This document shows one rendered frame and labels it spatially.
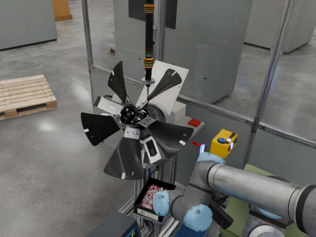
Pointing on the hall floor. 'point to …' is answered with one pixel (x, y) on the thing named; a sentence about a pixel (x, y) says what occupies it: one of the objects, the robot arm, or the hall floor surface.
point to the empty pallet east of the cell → (25, 96)
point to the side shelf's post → (173, 169)
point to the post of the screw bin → (157, 229)
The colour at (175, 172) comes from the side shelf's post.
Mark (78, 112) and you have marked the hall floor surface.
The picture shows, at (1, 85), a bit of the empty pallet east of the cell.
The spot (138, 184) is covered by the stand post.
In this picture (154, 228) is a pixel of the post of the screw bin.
